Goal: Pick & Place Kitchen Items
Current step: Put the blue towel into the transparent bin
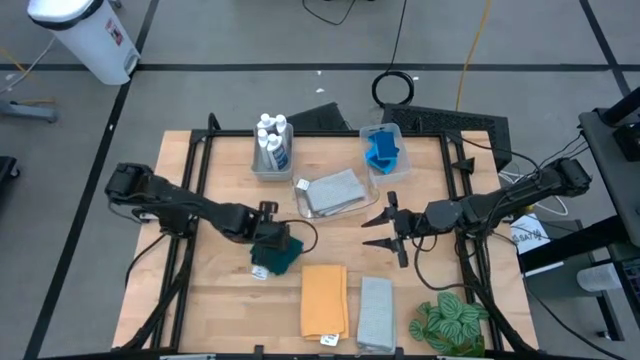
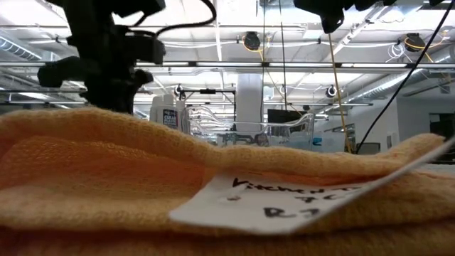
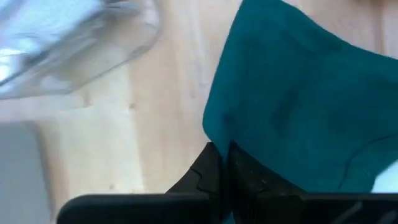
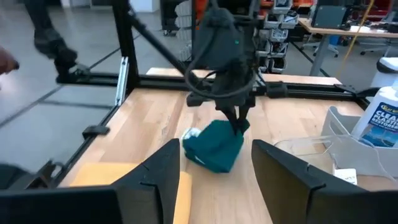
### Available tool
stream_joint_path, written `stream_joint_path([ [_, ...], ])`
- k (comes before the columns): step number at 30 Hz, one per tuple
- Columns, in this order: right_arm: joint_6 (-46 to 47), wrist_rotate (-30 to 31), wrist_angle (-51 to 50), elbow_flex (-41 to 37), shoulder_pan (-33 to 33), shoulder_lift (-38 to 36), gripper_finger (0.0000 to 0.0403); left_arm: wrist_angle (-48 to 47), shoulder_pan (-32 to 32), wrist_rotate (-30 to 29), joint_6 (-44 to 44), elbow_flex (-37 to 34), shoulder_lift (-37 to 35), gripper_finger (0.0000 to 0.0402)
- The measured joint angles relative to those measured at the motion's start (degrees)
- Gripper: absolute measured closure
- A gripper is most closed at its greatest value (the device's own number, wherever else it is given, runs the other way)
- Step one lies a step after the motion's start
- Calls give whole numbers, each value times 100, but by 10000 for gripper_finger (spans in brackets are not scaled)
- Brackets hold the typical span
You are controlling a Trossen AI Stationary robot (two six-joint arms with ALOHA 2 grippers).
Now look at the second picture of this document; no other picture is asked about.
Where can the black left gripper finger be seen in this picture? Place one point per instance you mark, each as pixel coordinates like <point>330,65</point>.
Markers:
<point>110,97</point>

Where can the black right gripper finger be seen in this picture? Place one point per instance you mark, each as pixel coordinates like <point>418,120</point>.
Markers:
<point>331,23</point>

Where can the white plastic cleaner bottle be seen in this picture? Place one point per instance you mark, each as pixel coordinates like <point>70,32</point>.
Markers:
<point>170,119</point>
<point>155,112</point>

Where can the light grey waffle towel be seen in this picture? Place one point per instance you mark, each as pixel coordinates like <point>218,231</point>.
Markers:
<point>444,168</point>

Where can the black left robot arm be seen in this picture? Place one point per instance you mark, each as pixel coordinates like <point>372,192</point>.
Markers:
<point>106,7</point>

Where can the orange folded towel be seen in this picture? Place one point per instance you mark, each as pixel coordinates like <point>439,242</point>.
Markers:
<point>106,167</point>

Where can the clear curved plastic tray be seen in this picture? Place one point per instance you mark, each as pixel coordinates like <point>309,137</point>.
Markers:
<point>309,128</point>

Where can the long ceiling light strip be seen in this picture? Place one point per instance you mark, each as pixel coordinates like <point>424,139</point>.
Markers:
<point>231,64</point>

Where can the frosted plastic bin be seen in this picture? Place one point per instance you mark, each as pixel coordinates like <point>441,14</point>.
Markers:
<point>328,142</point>

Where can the small black screen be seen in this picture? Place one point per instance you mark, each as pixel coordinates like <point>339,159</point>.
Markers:
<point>368,148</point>

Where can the white handwritten paper tag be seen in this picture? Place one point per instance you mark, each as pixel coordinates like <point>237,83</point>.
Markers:
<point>249,213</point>

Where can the silver ventilation duct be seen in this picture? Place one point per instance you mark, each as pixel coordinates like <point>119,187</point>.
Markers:
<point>391,83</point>
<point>17,49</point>

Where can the black background rig frame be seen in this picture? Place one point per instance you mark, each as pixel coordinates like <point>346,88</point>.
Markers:
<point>213,91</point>

